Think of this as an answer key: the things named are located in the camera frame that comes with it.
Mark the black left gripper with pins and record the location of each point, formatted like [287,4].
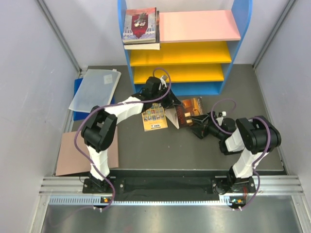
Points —
[171,99]

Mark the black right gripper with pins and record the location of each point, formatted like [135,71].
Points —
[201,132]

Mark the black red-lettered glossy book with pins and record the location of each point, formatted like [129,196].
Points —
[180,114]

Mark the yellow Shakespeare paperback book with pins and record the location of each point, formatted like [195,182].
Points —
[154,118]

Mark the dark Tale of Two Cities book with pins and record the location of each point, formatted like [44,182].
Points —
[147,46]

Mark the black Storey Treehouse book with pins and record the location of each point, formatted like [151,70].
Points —
[139,40]

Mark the purple red illustrated book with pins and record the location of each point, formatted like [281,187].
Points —
[140,23]

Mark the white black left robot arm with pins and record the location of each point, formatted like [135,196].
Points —
[99,127]

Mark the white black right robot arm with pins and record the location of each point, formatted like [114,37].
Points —
[252,139]

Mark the colourful blue-framed bookshelf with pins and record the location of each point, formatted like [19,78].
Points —
[197,48]

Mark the translucent white zip file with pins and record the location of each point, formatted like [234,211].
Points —
[92,73]

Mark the blue folder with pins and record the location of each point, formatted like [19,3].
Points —
[93,92]

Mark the pink brown flat folder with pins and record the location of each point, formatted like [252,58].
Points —
[71,161]

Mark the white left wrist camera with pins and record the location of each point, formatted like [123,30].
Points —
[163,83]

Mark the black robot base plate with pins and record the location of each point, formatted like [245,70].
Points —
[165,185]

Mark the grey slotted cable duct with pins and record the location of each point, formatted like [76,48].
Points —
[103,201]

